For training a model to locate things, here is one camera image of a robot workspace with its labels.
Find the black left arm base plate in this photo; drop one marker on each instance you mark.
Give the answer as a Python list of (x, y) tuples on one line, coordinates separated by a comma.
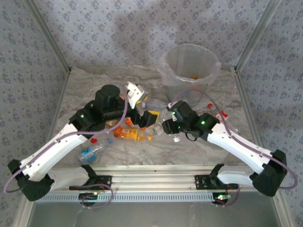
[(105, 180)]

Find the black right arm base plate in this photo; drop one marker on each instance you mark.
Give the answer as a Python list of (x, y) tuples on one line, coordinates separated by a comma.
[(201, 182)]

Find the clear bottle peach label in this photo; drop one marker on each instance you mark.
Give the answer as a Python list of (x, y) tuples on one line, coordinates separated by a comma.
[(122, 96)]

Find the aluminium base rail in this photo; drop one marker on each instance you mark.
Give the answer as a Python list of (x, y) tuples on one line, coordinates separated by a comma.
[(154, 179)]

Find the controller board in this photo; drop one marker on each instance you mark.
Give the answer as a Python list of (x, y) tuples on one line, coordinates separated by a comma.
[(88, 196), (221, 197)]

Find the clear bottle blue label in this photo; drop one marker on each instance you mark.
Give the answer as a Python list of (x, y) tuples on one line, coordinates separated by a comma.
[(88, 154)]

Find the orange juice plastic bottle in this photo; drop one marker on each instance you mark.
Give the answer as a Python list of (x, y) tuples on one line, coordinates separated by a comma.
[(125, 133)]

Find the aluminium left frame post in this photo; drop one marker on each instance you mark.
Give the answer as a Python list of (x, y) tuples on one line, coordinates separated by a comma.
[(47, 35)]

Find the clear crumpled water bottle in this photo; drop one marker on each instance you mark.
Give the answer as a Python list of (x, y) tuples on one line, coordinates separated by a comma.
[(156, 104)]

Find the orange capped bottle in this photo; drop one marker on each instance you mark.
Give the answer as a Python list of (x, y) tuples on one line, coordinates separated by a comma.
[(194, 76)]

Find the clear plastic bin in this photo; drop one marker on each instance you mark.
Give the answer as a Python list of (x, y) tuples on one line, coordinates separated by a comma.
[(187, 97)]

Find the aluminium table rail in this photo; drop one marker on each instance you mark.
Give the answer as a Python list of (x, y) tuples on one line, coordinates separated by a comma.
[(62, 94), (246, 99)]

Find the bottle red orange label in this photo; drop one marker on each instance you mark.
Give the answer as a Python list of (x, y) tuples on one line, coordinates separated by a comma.
[(129, 121)]

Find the bottle yellow orange label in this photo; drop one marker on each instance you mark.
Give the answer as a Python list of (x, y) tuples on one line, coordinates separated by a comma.
[(112, 123)]

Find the aluminium left table rail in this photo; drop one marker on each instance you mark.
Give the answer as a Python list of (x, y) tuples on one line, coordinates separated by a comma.
[(62, 94)]

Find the right controller board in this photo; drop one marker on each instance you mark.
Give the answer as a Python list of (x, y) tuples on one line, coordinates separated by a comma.
[(221, 197)]

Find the aluminium right table rail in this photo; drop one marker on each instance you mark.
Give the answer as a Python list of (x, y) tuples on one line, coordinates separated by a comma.
[(246, 99)]

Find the small red bottle cap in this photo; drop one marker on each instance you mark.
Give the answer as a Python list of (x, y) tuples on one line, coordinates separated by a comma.
[(94, 140)]

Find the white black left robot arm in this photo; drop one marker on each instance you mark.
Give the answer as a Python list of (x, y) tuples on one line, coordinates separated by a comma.
[(59, 146)]

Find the aluminium right frame post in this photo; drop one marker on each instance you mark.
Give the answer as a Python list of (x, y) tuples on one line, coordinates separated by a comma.
[(258, 33)]

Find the clear bottle red label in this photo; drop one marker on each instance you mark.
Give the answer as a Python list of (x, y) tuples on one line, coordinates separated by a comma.
[(221, 116)]

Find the left controller board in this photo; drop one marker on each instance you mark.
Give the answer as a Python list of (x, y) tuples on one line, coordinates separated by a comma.
[(88, 196)]

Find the aluminium frame post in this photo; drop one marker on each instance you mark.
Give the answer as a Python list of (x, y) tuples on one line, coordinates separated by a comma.
[(47, 35), (258, 33)]

